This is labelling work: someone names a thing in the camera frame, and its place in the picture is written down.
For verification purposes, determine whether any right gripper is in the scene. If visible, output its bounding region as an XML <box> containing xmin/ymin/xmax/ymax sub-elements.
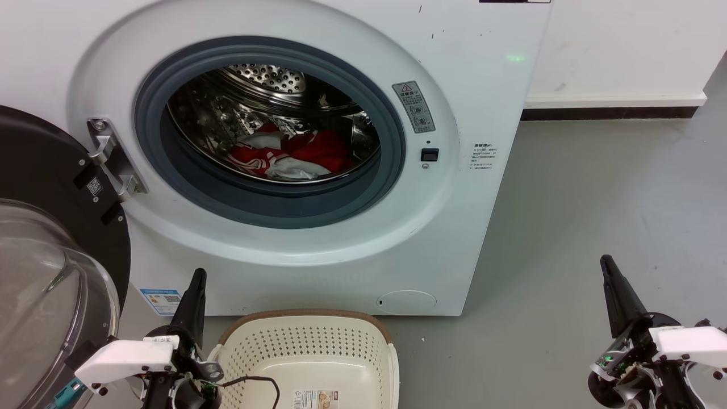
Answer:
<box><xmin>588</xmin><ymin>255</ymin><xmax>705</xmax><ymax>409</ymax></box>

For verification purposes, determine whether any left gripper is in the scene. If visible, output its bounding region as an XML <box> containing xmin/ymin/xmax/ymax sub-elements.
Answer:
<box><xmin>142</xmin><ymin>268</ymin><xmax>223</xmax><ymax>409</ymax></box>

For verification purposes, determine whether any red and white garment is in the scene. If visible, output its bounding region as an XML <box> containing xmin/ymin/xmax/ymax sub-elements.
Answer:
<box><xmin>229</xmin><ymin>122</ymin><xmax>353</xmax><ymax>181</ymax></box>

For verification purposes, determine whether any cream perforated laundry basket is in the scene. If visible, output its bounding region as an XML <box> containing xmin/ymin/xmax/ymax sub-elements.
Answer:
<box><xmin>207</xmin><ymin>309</ymin><xmax>400</xmax><ymax>409</ymax></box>

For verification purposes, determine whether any printed paper product label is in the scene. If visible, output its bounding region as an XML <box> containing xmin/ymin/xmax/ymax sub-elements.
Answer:
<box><xmin>293</xmin><ymin>389</ymin><xmax>340</xmax><ymax>409</ymax></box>

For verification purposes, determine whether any stainless steel washing machine drum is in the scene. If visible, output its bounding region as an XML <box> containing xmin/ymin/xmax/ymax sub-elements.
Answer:
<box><xmin>166</xmin><ymin>64</ymin><xmax>381</xmax><ymax>185</ymax></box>

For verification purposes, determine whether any black round washer door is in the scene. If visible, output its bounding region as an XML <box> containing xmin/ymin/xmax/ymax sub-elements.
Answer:
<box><xmin>0</xmin><ymin>105</ymin><xmax>132</xmax><ymax>409</ymax></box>

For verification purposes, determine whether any blue energy label sticker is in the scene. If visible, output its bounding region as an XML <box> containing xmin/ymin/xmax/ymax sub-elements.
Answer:
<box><xmin>140</xmin><ymin>289</ymin><xmax>183</xmax><ymax>317</ymax></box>

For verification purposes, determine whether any grey rubber door gasket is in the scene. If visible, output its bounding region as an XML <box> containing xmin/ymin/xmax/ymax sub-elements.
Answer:
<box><xmin>134</xmin><ymin>36</ymin><xmax>407</xmax><ymax>229</ymax></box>

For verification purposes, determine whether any white front-load washing machine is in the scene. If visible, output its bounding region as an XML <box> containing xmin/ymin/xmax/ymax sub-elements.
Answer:
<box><xmin>0</xmin><ymin>0</ymin><xmax>554</xmax><ymax>316</ymax></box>

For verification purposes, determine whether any silver door hinge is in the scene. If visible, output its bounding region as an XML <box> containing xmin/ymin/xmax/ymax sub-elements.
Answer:
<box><xmin>86</xmin><ymin>118</ymin><xmax>149</xmax><ymax>203</ymax></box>

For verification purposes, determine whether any white and black baseboard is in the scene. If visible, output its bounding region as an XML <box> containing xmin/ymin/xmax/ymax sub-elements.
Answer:
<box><xmin>521</xmin><ymin>93</ymin><xmax>708</xmax><ymax>122</ymax></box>

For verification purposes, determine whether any white text label sticker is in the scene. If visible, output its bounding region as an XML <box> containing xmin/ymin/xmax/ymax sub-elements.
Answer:
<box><xmin>469</xmin><ymin>142</ymin><xmax>497</xmax><ymax>172</ymax></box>

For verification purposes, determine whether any round white filter cover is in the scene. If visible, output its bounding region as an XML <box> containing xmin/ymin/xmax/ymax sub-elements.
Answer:
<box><xmin>377</xmin><ymin>290</ymin><xmax>437</xmax><ymax>315</ymax></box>

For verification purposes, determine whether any grey warning sticker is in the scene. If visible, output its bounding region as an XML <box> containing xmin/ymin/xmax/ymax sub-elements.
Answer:
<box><xmin>392</xmin><ymin>81</ymin><xmax>436</xmax><ymax>135</ymax></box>

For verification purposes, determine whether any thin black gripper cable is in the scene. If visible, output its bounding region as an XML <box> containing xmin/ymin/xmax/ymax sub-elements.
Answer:
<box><xmin>219</xmin><ymin>376</ymin><xmax>281</xmax><ymax>409</ymax></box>

